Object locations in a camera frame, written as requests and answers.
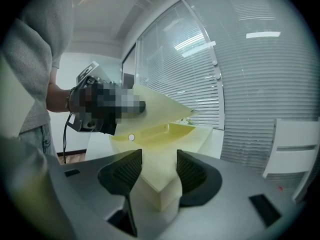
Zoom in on person's light blue jeans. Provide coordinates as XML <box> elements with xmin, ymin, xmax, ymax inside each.
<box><xmin>18</xmin><ymin>122</ymin><xmax>60</xmax><ymax>160</ymax></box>

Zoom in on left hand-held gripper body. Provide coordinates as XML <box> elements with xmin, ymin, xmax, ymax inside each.
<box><xmin>67</xmin><ymin>60</ymin><xmax>138</xmax><ymax>136</ymax></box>

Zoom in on white window blinds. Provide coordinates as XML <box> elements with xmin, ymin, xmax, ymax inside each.
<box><xmin>136</xmin><ymin>0</ymin><xmax>320</xmax><ymax>185</ymax></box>

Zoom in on white chair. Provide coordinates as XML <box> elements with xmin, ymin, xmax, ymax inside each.
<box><xmin>261</xmin><ymin>117</ymin><xmax>320</xmax><ymax>205</ymax></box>

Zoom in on black cable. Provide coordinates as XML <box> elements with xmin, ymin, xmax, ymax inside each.
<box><xmin>62</xmin><ymin>112</ymin><xmax>74</xmax><ymax>165</ymax></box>

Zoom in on person's grey shirt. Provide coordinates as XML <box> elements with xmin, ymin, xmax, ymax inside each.
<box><xmin>0</xmin><ymin>0</ymin><xmax>75</xmax><ymax>138</ymax></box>

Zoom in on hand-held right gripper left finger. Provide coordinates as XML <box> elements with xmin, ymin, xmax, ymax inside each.
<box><xmin>97</xmin><ymin>148</ymin><xmax>143</xmax><ymax>237</ymax></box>

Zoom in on pale yellow box item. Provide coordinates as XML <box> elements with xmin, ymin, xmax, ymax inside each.
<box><xmin>108</xmin><ymin>83</ymin><xmax>214</xmax><ymax>213</ymax></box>

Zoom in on dark wrist bracelet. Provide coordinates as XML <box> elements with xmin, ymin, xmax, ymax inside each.
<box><xmin>65</xmin><ymin>86</ymin><xmax>76</xmax><ymax>110</ymax></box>

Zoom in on person's left forearm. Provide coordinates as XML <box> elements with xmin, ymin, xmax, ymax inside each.
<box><xmin>46</xmin><ymin>82</ymin><xmax>72</xmax><ymax>114</ymax></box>

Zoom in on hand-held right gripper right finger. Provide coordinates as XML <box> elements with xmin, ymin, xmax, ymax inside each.
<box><xmin>176</xmin><ymin>149</ymin><xmax>223</xmax><ymax>208</ymax></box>

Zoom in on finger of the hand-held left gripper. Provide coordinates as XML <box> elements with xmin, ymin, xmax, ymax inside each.
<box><xmin>135</xmin><ymin>99</ymin><xmax>147</xmax><ymax>115</ymax></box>

